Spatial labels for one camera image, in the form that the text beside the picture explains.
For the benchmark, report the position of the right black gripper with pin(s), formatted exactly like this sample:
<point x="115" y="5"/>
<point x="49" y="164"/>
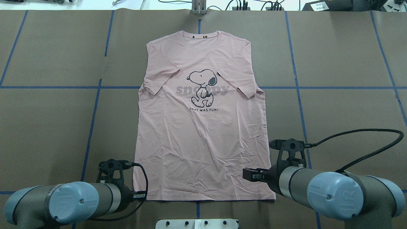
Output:
<point x="272" y="178"/>

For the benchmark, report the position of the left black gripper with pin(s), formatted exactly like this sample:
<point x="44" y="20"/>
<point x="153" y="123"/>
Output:
<point x="126" y="192"/>

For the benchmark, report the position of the pink Snoopy t-shirt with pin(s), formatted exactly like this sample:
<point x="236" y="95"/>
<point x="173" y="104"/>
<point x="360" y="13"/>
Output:
<point x="202" y="119"/>

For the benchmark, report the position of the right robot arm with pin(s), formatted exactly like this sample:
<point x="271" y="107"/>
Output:
<point x="337" y="195"/>

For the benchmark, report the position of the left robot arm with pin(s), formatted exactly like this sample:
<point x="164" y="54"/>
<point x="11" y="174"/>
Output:
<point x="50" y="207"/>

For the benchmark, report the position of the white mounting column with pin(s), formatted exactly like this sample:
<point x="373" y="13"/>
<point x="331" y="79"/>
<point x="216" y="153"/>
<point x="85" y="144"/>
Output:
<point x="198" y="224"/>

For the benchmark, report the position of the black box with label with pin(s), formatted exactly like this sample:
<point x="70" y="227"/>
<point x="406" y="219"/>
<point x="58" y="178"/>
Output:
<point x="338" y="5"/>

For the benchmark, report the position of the aluminium frame post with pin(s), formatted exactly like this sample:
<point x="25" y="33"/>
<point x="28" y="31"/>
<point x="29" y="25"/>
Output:
<point x="198" y="7"/>

